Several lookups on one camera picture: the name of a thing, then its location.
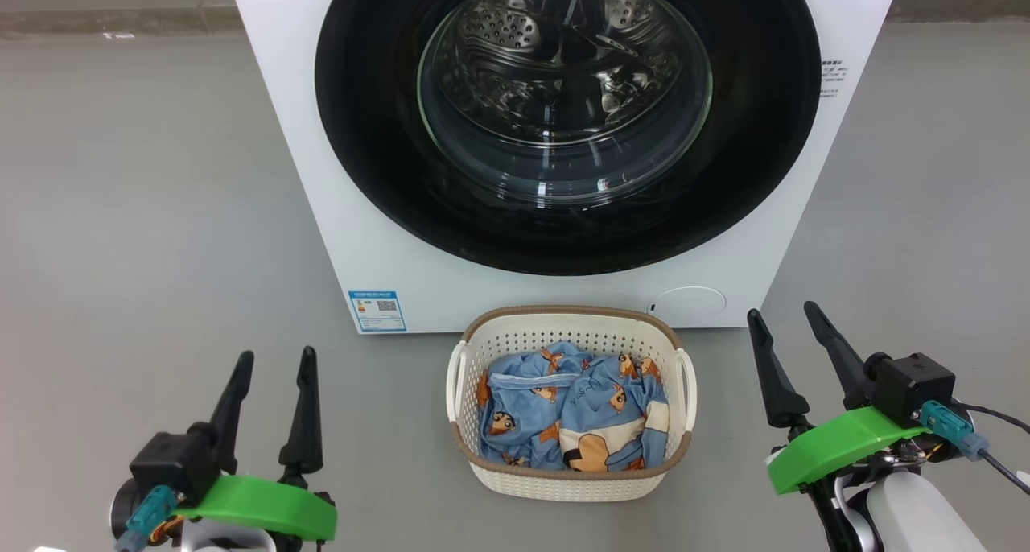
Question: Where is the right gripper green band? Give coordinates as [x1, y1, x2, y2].
[747, 301, 960, 495]

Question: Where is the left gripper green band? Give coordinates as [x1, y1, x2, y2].
[175, 346, 337, 552]

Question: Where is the blue cartoon print clothing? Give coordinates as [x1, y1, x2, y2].
[476, 341, 670, 472]

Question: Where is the black round glass machine door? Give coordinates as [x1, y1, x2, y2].
[315, 0, 822, 277]

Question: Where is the white front-load washing machine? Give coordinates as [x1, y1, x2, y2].
[226, 0, 904, 335]

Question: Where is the cream perforated laundry basket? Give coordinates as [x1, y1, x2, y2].
[446, 304, 698, 503]

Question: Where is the round white filter cover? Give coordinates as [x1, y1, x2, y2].
[648, 286, 727, 327]

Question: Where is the blue energy label sticker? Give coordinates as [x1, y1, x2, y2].
[348, 290, 407, 334]

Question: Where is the steel perforated washer drum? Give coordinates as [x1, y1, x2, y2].
[426, 0, 709, 199]

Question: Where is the teal right camera connector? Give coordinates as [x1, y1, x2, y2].
[920, 401, 991, 461]

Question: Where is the teal camera connector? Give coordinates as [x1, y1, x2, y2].
[920, 401, 991, 461]
[117, 485, 178, 552]

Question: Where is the teal left camera connector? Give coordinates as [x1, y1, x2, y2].
[117, 485, 178, 552]

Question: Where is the black right camera cable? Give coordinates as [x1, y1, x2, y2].
[954, 403, 1030, 496]

